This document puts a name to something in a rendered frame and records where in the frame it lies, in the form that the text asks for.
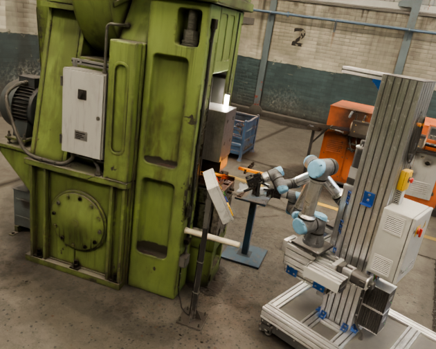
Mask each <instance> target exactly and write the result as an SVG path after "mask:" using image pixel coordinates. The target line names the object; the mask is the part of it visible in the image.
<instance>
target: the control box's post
mask: <svg viewBox="0 0 436 349"><path fill-rule="evenodd" d="M207 199H209V200H211V197H210V195H209V193H208V194H207ZM210 215H211V213H207V212H205V215H204V220H203V230H202V236H201V245H200V250H199V259H198V262H203V261H204V256H205V251H206V242H207V237H208V228H209V223H210ZM202 270H203V264H201V263H198V265H197V274H196V280H195V285H194V292H195V293H199V289H200V284H201V275H202ZM198 298H199V294H193V299H192V309H191V313H192V310H194V316H193V319H194V317H195V312H196V309H197V303H198ZM190 316H191V314H190Z"/></svg>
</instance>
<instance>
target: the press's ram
mask: <svg viewBox="0 0 436 349"><path fill-rule="evenodd" d="M236 110H237V108H236V107H231V106H228V105H221V104H217V103H213V102H210V106H209V112H208V122H207V128H206V137H205V143H204V149H203V159H205V160H209V161H214V162H217V163H219V162H220V161H222V160H223V159H224V158H225V157H227V156H228V155H229V154H230V147H231V142H232V137H233V128H234V124H235V115H236Z"/></svg>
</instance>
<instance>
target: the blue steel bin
mask: <svg viewBox="0 0 436 349"><path fill-rule="evenodd" d="M259 118H260V115H259V114H258V115H256V116H255V115H251V114H245V113H241V112H238V111H236V115H235V124H234V128H233V137H232V142H231V147H230V153H232V154H237V155H239V157H238V159H237V161H240V162H241V161H242V155H243V154H244V153H246V152H247V151H249V150H250V151H249V152H252V153H254V145H255V138H256V134H257V126H258V122H259Z"/></svg>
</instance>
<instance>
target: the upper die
mask: <svg viewBox="0 0 436 349"><path fill-rule="evenodd" d="M227 160H228V156H227V157H225V158H224V159H223V160H222V161H220V162H219V163H217V162H214V161H209V160H205V159H202V164H201V168H203V169H207V170H209V169H211V168H213V169H214V171H215V172H221V171H222V170H223V169H224V168H225V167H226V164H227Z"/></svg>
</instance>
